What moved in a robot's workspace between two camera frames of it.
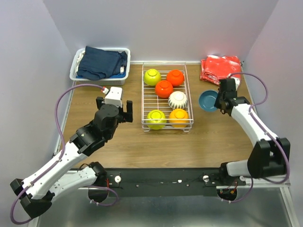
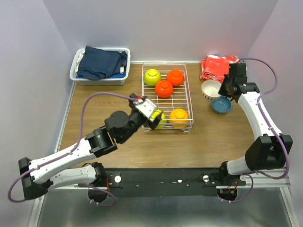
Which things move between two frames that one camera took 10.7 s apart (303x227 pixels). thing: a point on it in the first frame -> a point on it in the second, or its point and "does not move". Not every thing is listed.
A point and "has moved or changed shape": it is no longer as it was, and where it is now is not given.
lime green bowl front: [155, 119] does not move
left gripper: [126, 117] -> [155, 123]
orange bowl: [164, 89] does not move
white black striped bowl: [177, 100] -> [209, 89]
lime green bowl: [152, 76] does not move
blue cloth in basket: [119, 75] does not move
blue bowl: [207, 100] has moved or changed shape
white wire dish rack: [165, 103] does not move
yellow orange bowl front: [179, 117] does not move
